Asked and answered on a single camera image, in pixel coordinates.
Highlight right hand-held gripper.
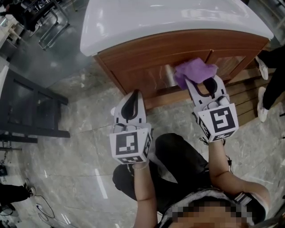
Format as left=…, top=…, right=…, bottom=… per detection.
left=184, top=74, right=240, bottom=143

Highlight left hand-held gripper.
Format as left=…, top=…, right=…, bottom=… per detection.
left=109, top=90, right=153, bottom=165

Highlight purple grey cloth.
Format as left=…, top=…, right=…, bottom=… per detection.
left=173, top=57, right=218, bottom=91

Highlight wooden cabinet door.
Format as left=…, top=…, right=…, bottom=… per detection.
left=204, top=49, right=257, bottom=84
left=104, top=50, right=213, bottom=101

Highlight person's right forearm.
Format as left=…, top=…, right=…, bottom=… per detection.
left=207, top=139, right=232, bottom=185

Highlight person's left forearm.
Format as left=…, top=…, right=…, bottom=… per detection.
left=132, top=162, right=160, bottom=228

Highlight wooden vanity cabinet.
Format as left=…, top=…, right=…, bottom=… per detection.
left=93, top=30, right=271, bottom=110

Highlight white sink countertop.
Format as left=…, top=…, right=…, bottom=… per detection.
left=79, top=0, right=274, bottom=57

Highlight wooden slatted platform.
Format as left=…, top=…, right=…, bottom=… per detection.
left=224, top=42, right=285, bottom=126

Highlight person's black trousers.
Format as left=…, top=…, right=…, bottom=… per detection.
left=112, top=133, right=212, bottom=212

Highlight person's grey mesh vest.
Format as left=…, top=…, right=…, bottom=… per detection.
left=160, top=187, right=267, bottom=228

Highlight metal tube chair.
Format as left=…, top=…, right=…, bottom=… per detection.
left=38, top=8, right=70, bottom=51

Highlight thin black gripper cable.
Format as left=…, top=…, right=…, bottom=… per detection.
left=199, top=137, right=234, bottom=175

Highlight black floor cable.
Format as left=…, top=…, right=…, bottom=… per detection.
left=33, top=193, right=74, bottom=228

